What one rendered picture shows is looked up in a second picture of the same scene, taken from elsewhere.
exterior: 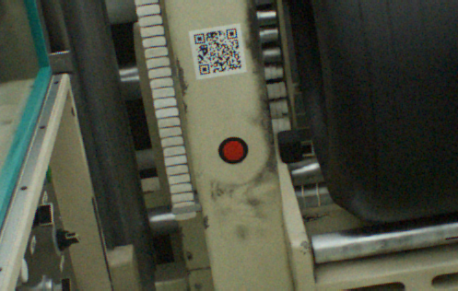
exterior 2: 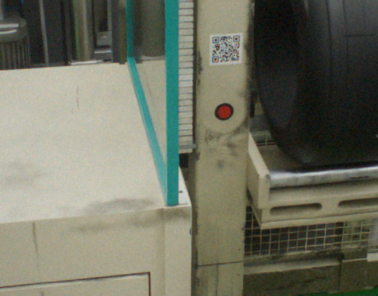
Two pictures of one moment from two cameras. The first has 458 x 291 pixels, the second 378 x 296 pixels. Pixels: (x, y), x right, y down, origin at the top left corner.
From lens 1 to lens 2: 72 cm
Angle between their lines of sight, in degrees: 11
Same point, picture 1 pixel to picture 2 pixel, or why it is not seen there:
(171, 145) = (184, 105)
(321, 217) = not seen: hidden behind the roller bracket
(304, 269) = (265, 192)
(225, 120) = (222, 91)
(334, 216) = (265, 154)
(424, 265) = (335, 194)
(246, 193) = (227, 139)
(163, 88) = (186, 68)
